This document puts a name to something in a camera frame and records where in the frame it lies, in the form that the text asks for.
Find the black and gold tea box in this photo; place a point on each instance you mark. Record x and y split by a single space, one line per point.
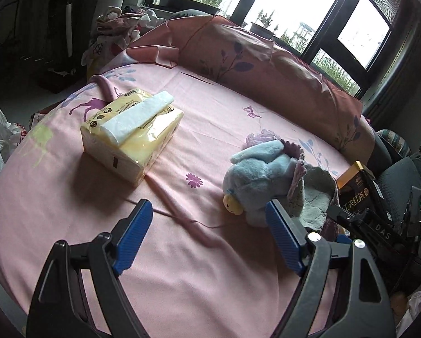
358 186

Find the yellow tissue pack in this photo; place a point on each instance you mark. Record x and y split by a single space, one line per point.
143 137

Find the cream fluffy towel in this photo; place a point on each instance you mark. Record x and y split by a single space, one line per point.
316 197

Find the planter with tall grass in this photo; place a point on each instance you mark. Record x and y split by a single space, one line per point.
337 72

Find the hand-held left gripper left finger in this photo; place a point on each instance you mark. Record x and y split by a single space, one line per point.
133 236

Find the round pot with plant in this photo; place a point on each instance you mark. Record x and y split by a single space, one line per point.
263 28

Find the dark curtain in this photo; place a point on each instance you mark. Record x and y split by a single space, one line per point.
407 60

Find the white cylinder lamp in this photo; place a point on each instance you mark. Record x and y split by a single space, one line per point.
112 0

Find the blue plush toy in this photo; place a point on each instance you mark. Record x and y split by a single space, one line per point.
256 179

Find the purple lace scrunchie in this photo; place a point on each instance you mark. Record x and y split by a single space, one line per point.
297 174

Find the pile of clothes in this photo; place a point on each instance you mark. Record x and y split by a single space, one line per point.
115 31

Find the striped cushion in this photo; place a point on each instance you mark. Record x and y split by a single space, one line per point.
395 141

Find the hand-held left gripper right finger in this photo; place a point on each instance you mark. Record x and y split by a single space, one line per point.
284 239

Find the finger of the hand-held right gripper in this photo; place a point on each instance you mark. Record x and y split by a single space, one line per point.
340 214

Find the dark floor box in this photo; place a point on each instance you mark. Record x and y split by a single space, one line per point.
55 81

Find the black framed window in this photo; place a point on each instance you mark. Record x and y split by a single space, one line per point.
323 17

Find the pink floral pillow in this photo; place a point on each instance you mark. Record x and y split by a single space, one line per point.
397 179

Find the small planter with plant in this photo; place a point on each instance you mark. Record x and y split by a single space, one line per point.
295 40

